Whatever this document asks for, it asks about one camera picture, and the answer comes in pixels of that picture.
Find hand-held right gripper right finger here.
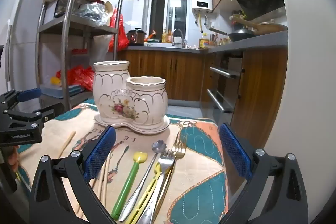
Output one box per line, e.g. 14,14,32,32
219,123,309,224

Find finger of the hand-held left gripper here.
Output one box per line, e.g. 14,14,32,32
0,88,42,111
2,105,56,131

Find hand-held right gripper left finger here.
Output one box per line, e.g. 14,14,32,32
29,125,117,224

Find green handled yellow spoon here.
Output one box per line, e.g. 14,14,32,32
111,152,148,220

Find gold fork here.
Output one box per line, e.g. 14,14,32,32
155,132,188,216

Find cream floral ceramic utensil holder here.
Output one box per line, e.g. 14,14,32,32
93,60,171,134

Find silver flower shaped spoon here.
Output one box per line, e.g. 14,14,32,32
119,140,168,223

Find yellow plastic utensil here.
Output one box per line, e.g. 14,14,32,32
126,162,162,224

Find silver fork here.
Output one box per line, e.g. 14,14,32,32
136,149,176,224

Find person's left hand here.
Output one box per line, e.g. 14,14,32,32
7,146,21,172

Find printed teal and beige mat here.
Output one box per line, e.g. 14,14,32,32
16,98,238,224

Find crumpled red plastic bag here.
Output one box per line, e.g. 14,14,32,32
56,65,96,91

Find red lidded container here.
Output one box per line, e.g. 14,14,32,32
72,48,89,57

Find metal shelf rack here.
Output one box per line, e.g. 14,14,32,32
35,0,125,112

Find wooden base cabinets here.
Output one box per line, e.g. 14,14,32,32
124,47,289,146

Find clear plastic bag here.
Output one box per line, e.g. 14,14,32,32
75,2,111,26

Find hanging red plastic bag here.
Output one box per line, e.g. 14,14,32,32
108,12,129,52

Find grey kitchen countertop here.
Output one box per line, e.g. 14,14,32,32
127,31,289,54

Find yellow oil bottle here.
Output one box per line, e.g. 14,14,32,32
198,33,211,49

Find black wok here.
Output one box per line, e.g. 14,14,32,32
209,27,257,43

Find cream plastic colander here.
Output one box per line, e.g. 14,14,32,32
103,1,115,17

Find steel faucet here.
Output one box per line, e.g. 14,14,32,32
172,28,186,47

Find amber bottles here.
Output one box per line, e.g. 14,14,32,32
162,29,173,43

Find kitchen window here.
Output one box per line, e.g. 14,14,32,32
147,0,191,42

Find built-in oven with steel handles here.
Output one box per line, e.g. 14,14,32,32
201,52,243,125

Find pan with wooden handle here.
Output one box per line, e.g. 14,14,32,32
232,16,288,36

